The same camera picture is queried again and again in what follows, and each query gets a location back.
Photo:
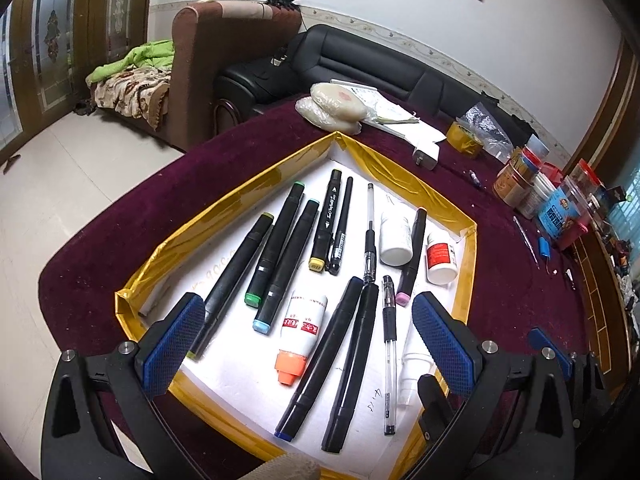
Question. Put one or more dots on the wooden brick-pattern cabinet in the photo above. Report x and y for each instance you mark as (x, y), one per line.
(600, 300)

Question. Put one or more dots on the jar red blue lids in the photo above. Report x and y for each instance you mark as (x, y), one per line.
(525, 158)

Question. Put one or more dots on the wooden glass doors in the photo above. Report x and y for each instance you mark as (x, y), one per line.
(55, 45)

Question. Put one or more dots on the clear gel pen black barrel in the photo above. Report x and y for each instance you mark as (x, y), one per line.
(369, 245)

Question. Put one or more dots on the wooden door frame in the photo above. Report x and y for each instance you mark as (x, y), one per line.
(612, 105)

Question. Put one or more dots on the white charger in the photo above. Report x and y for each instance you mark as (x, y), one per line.
(426, 156)

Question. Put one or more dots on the brown sofa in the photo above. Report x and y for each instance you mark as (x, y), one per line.
(220, 60)

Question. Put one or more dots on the yellow tape roll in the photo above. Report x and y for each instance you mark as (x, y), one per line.
(464, 139)

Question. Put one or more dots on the green blanket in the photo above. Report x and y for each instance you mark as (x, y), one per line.
(135, 60)

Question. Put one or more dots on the white papers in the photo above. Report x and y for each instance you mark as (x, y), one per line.
(400, 115)

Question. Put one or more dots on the clear plastic bag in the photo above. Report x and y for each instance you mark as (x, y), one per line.
(492, 127)

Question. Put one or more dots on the wide white pill bottle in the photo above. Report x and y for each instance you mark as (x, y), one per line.
(396, 240)

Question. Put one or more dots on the black marker yellow cap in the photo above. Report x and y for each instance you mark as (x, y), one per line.
(326, 220)

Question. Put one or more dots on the blue battery pack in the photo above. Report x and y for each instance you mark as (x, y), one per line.
(545, 250)

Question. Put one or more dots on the beige knitted cloth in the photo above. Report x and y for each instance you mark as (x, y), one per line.
(282, 467)

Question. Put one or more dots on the clear jar blue label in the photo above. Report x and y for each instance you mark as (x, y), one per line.
(557, 215)

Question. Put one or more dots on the white bottle orange cap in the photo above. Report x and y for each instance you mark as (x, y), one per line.
(300, 330)

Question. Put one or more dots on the patterned blanket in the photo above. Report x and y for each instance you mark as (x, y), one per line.
(135, 92)

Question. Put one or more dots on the slim white bottle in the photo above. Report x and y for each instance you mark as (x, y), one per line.
(415, 370)

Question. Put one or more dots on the white jar grey lid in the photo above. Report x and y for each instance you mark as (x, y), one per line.
(535, 199)

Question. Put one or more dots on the clear jar red lid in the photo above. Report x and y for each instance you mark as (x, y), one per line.
(586, 180)

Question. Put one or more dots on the black marker green caps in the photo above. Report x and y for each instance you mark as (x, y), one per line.
(277, 240)

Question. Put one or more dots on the black marker light blue caps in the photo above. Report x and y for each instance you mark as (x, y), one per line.
(287, 265)

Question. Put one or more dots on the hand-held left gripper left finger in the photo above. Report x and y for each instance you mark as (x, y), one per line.
(172, 342)

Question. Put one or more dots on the black marker pink caps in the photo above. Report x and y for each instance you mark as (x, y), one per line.
(412, 255)

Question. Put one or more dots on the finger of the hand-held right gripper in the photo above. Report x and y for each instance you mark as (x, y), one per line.
(432, 405)
(564, 362)

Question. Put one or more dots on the black leather sofa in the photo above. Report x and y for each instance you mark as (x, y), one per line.
(360, 60)

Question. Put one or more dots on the dark slippers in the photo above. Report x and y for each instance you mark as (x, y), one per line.
(84, 106)

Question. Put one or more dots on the thin black pen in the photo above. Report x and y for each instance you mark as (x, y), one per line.
(341, 225)

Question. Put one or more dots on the orange contents jar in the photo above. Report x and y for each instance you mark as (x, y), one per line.
(510, 185)

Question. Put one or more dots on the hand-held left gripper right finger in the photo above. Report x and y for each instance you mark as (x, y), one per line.
(442, 345)

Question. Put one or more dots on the black marker olive cap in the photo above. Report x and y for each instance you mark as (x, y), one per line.
(235, 275)

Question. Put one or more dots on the yellow taped white tray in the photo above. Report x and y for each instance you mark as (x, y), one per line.
(235, 360)

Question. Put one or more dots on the black art marker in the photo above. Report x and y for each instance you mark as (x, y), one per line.
(352, 370)

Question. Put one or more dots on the white bottle red label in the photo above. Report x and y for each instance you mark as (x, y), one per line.
(441, 260)

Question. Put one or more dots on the blue clear pen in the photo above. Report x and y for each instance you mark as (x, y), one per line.
(526, 240)

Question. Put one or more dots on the clear ballpoint pen black grip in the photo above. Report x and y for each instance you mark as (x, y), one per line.
(389, 360)

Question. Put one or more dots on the bagged white buns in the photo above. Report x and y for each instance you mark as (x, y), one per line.
(330, 105)

